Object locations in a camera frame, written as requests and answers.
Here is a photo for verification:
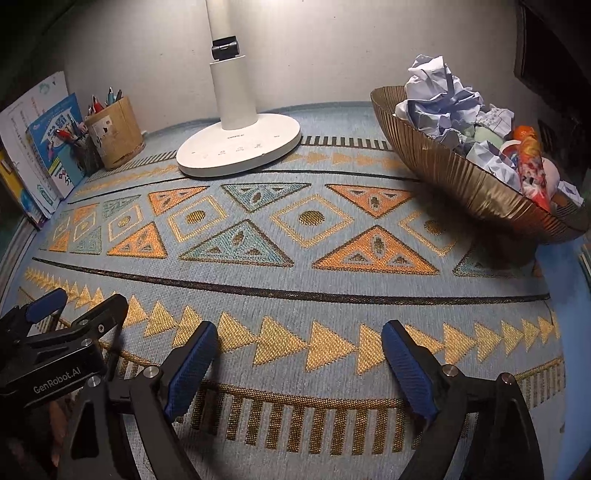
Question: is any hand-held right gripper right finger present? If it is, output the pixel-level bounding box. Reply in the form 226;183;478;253
382;320;543;480

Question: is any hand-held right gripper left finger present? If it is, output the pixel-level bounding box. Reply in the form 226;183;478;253
55;322;219;480

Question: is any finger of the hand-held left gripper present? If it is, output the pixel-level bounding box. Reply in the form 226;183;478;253
69;294;129;345
0;287;68;342

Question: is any amber ribbed glass bowl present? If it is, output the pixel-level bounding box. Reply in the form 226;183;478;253
370;85;591;245

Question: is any white paper ball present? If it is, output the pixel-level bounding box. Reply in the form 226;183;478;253
394;54;485;139
466;141;522;186
556;181;585;206

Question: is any red orange snack plush toy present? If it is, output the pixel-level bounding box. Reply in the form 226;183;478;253
517;136;555;210

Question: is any three-colour dango plush toy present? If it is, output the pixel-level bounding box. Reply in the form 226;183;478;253
462;126;563;195

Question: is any lined paper ball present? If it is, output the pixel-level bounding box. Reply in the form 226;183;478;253
475;106;515;139

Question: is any person's left hand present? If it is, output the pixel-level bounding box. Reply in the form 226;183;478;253
14;392;75;457

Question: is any green flat folder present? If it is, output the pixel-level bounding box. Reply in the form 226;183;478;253
0;182;35;259

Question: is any yellow cover book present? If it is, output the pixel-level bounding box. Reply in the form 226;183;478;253
0;148;51;227

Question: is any patterned woven mat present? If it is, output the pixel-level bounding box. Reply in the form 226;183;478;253
0;102;566;480

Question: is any blue cover book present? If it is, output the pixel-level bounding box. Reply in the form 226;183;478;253
25;93;88;200

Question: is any dark mesh pen holder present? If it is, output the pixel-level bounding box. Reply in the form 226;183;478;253
69;131;103;176

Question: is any bunch of red pens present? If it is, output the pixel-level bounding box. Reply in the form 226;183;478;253
54;117;88;144

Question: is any wooden pen holder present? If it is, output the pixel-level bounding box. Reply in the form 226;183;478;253
85;96;146;171

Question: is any stack of books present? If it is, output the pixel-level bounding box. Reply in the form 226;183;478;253
575;240;591;282
0;71;70;204

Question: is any white desk lamp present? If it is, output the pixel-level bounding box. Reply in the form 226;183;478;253
176;0;302;178

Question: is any dark curtain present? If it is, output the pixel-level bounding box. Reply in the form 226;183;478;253
0;0;70;116

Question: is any dark monitor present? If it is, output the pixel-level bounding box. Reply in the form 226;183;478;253
515;0;591;116

